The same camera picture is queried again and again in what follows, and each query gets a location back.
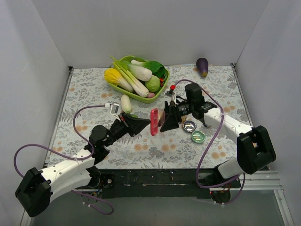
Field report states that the red rectangular pill box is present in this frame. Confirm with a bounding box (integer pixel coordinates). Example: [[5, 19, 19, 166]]
[[150, 108, 160, 136]]

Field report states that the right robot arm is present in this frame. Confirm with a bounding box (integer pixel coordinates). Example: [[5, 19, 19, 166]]
[[160, 83, 276, 188]]

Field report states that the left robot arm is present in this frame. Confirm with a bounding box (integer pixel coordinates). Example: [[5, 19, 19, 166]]
[[15, 113, 150, 218]]

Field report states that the orange round pill case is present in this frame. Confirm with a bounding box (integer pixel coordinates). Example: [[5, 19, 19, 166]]
[[158, 108, 165, 127]]

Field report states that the pink toy onion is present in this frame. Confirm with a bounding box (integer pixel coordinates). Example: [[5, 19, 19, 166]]
[[147, 93, 156, 98]]

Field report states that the white toy radish with leaves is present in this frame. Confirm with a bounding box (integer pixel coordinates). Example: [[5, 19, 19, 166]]
[[120, 94, 138, 118]]

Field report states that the green toy cabbage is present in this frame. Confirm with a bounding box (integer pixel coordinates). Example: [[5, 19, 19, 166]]
[[145, 75, 160, 93]]

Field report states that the green round pill case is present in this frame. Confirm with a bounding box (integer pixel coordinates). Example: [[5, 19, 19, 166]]
[[191, 130, 206, 144]]

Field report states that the floral patterned table mat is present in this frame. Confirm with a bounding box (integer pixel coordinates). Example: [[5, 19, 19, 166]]
[[45, 65, 250, 169]]

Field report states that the white toy celery stalk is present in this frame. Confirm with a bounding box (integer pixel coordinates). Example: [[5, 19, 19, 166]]
[[110, 56, 149, 98]]

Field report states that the green toy bok choy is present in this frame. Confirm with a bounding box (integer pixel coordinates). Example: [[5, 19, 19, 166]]
[[131, 59, 166, 78]]

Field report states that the purple toy eggplant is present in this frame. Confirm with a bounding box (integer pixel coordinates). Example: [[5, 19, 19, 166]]
[[196, 58, 209, 78]]

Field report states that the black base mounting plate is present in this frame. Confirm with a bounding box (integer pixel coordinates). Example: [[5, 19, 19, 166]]
[[42, 164, 270, 201]]

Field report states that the yellow toy napa cabbage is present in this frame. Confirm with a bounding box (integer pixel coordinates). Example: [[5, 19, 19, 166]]
[[104, 68, 134, 93]]

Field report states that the green plastic vegetable basket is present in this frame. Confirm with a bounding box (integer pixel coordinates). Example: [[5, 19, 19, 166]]
[[104, 56, 170, 104]]

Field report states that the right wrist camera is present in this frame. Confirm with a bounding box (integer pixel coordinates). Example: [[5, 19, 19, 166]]
[[164, 85, 176, 102]]

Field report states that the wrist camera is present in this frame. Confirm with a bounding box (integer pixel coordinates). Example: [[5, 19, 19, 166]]
[[164, 85, 176, 102], [105, 102, 120, 119]]

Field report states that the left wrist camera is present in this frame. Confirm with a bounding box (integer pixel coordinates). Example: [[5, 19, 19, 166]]
[[105, 102, 120, 119]]

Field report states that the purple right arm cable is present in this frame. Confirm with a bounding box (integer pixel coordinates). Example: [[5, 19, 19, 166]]
[[175, 79, 246, 205]]

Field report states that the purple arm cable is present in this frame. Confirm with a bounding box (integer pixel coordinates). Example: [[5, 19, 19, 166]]
[[13, 104, 115, 215], [175, 79, 246, 205]]

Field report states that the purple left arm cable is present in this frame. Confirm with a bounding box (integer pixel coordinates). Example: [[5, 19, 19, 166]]
[[13, 104, 115, 215]]

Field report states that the aluminium frame rail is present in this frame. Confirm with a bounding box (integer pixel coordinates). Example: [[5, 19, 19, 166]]
[[207, 171, 294, 226]]

